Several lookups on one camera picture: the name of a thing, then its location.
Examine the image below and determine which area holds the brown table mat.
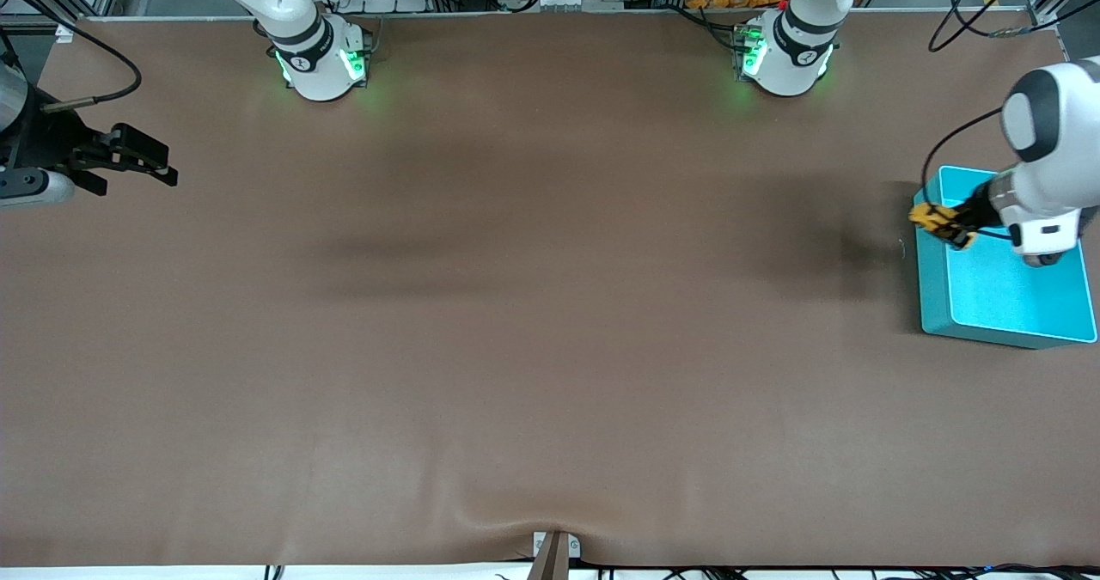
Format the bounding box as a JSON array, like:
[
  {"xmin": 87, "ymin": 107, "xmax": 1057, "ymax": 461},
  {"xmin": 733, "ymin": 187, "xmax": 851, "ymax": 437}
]
[{"xmin": 0, "ymin": 11, "xmax": 1100, "ymax": 568}]

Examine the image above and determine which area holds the teal plastic bin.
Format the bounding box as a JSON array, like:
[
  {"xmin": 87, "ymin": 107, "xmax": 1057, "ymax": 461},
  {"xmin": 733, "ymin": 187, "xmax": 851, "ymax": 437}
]
[{"xmin": 914, "ymin": 165, "xmax": 1098, "ymax": 349}]

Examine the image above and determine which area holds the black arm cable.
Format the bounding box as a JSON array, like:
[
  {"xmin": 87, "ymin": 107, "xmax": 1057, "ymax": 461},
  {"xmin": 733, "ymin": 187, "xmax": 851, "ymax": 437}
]
[
  {"xmin": 0, "ymin": 0, "xmax": 143, "ymax": 115},
  {"xmin": 921, "ymin": 0, "xmax": 1100, "ymax": 241}
]

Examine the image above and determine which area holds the yellow beetle toy car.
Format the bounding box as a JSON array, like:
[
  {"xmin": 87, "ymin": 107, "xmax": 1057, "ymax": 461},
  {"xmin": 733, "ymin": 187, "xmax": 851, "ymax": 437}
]
[{"xmin": 909, "ymin": 203, "xmax": 976, "ymax": 250}]

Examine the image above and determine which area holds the metal table edge clamp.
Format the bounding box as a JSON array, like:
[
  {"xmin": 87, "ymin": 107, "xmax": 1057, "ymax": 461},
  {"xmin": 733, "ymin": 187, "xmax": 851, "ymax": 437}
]
[{"xmin": 529, "ymin": 530, "xmax": 584, "ymax": 580}]

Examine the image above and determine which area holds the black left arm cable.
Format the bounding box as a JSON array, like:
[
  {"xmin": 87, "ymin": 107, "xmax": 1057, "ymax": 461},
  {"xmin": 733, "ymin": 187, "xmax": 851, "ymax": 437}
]
[{"xmin": 921, "ymin": 0, "xmax": 1100, "ymax": 241}]

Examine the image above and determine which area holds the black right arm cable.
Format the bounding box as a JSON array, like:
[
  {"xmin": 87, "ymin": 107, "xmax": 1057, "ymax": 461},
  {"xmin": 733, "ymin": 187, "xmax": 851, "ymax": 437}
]
[{"xmin": 0, "ymin": 0, "xmax": 143, "ymax": 115}]

